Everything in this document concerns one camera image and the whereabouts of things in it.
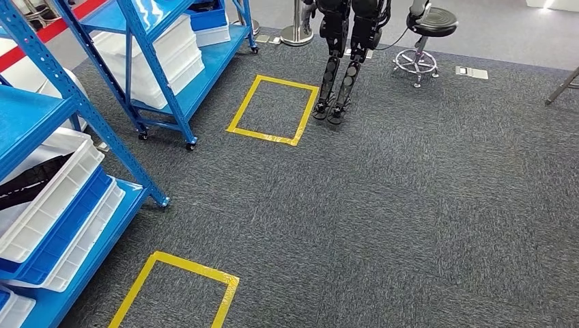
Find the black humanoid robot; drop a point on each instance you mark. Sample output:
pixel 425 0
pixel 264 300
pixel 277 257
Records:
pixel 334 27

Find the black round seat stool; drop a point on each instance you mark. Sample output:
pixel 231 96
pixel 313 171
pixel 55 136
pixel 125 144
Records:
pixel 434 25

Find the white car body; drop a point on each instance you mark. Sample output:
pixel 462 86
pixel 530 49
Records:
pixel 22 68

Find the chrome stanchion post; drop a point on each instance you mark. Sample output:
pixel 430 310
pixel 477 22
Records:
pixel 254 25
pixel 296 36

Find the black part in crate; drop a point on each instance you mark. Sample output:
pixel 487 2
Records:
pixel 31 181
pixel 206 5

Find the black stand leg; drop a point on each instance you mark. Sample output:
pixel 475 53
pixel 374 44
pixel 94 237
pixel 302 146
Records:
pixel 563 86

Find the red barrier belt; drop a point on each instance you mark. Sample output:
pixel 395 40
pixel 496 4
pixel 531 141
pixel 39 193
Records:
pixel 45 31

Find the grey floor outlet plate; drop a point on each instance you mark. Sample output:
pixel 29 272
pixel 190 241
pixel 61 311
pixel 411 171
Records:
pixel 472 72
pixel 369 54
pixel 102 147
pixel 346 52
pixel 267 39

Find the blue plastic crate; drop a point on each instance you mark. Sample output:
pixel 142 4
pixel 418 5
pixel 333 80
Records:
pixel 208 18
pixel 77 217
pixel 3 296

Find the blue metal shelf rack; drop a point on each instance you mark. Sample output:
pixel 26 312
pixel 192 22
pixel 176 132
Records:
pixel 27 117
pixel 212 59

